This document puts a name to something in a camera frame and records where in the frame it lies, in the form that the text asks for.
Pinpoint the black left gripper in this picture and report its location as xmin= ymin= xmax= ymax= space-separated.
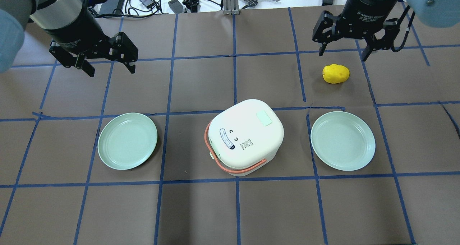
xmin=45 ymin=8 xmax=138 ymax=77

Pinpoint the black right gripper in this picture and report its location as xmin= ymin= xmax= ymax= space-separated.
xmin=312 ymin=0 xmax=400 ymax=62

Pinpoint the white rice cooker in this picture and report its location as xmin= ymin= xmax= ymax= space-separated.
xmin=204 ymin=99 xmax=284 ymax=177

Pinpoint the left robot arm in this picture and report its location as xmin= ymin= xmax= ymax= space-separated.
xmin=0 ymin=0 xmax=138 ymax=77

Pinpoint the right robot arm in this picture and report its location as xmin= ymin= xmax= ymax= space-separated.
xmin=312 ymin=0 xmax=460 ymax=61

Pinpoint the yellow toy potato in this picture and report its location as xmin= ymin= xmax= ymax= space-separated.
xmin=322 ymin=64 xmax=350 ymax=84

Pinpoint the black power adapter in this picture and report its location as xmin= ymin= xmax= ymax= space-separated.
xmin=99 ymin=0 xmax=125 ymax=14

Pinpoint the left green plate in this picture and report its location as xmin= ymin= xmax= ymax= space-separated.
xmin=97 ymin=112 xmax=158 ymax=170

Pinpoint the green plate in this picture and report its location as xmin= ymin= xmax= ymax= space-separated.
xmin=310 ymin=111 xmax=376 ymax=171
xmin=97 ymin=112 xmax=158 ymax=170

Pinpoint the grey power brick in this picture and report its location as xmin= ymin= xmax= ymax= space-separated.
xmin=168 ymin=0 xmax=185 ymax=14

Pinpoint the right green plate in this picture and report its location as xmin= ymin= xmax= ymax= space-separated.
xmin=310 ymin=111 xmax=376 ymax=171

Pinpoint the aluminium frame post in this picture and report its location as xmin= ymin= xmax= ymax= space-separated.
xmin=222 ymin=0 xmax=240 ymax=15

